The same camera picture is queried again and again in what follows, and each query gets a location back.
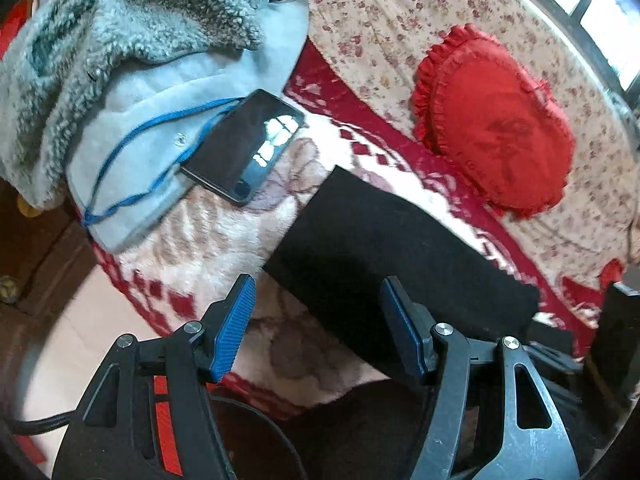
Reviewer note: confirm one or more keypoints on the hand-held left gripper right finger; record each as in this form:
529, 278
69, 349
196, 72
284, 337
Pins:
400, 332

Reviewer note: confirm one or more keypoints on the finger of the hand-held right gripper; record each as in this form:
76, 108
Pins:
617, 330

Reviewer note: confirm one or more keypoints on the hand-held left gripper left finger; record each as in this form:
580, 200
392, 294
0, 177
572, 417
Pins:
232, 330

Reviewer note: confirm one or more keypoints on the black pants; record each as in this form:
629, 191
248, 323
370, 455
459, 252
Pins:
375, 250

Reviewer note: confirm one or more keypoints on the red and white plush blanket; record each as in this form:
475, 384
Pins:
225, 240

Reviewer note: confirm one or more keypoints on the dark brown cloth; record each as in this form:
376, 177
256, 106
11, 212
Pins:
350, 430

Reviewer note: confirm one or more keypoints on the black smartphone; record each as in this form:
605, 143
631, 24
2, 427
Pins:
250, 145

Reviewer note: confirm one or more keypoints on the brown wooden furniture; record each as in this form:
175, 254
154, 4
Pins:
40, 260

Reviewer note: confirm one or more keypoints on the red heart-shaped pillow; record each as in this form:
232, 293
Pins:
490, 120

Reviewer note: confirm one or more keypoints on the grey fleece-lined jacket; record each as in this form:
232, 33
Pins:
150, 85

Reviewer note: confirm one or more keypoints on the floral bed sheet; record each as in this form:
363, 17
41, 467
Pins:
380, 10

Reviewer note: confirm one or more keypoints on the dark-framed window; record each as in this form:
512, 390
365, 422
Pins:
585, 5

